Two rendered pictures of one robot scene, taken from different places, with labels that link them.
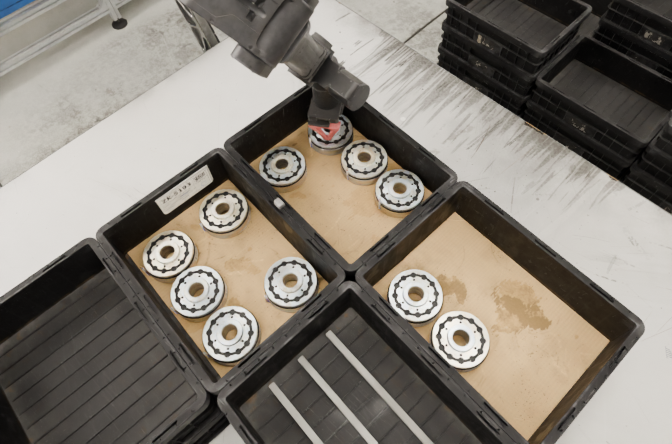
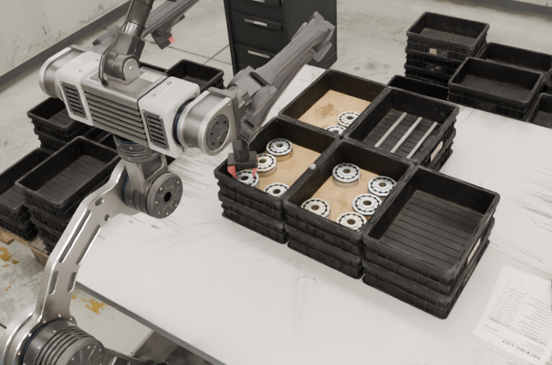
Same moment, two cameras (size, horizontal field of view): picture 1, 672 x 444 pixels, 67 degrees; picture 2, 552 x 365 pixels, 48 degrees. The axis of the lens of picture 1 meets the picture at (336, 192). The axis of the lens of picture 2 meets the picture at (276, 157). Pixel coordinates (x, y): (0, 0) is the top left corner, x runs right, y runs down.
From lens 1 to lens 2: 2.03 m
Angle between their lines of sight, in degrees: 63
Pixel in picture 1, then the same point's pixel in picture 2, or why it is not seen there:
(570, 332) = (330, 98)
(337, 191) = (283, 174)
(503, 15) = (62, 189)
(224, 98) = (195, 286)
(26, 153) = not seen: outside the picture
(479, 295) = (324, 122)
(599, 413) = not seen: hidden behind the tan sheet
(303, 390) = not seen: hidden behind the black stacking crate
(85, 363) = (425, 243)
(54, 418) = (456, 245)
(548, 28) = (79, 167)
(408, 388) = (375, 135)
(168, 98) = (200, 325)
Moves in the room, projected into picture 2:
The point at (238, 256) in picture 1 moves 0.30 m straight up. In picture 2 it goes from (338, 202) to (338, 134)
